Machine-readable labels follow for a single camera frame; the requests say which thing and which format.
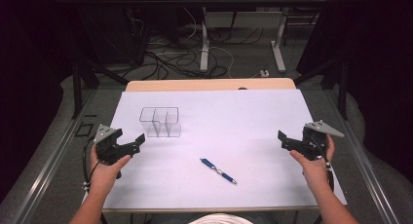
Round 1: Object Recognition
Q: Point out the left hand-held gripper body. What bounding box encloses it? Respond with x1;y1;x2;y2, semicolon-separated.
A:
94;124;131;167

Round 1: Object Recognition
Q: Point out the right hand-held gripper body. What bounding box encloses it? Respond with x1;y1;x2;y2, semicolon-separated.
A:
301;120;346;162

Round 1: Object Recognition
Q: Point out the person's left hand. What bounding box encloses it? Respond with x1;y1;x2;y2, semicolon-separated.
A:
89;143;132;194

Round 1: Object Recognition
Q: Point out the person's right hand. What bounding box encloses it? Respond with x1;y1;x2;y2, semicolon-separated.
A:
288;133;336;190

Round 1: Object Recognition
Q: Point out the clear plastic divided organizer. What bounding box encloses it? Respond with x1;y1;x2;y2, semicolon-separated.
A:
138;106;182;138

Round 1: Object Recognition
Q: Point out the white table sheet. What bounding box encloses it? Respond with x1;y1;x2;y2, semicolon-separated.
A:
102;89;348;210

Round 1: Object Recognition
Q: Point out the blue pen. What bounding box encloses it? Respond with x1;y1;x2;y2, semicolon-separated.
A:
199;157;239;186

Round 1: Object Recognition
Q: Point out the white desk leg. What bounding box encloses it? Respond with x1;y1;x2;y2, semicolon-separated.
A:
270;8;288;73
199;6;210;73

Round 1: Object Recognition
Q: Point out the person's white shirt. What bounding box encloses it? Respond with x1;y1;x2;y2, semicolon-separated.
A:
188;212;255;224

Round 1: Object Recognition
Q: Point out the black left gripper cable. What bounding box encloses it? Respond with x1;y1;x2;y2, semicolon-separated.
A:
82;134;102;191

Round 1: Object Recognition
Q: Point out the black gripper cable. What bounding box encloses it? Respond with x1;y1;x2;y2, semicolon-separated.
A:
82;134;102;191
310;137;336;193

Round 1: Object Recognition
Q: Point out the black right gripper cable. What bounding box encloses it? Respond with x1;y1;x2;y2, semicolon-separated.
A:
310;137;336;193

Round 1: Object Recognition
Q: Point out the metal floor rail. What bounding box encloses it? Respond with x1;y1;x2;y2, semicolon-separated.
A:
324;89;401;224
9;89;99;224

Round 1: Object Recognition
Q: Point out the tangle of black floor cables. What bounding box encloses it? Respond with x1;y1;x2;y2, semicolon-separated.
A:
123;25;265;81

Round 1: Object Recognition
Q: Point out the white floor cable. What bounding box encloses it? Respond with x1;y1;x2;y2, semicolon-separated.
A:
181;6;236;80

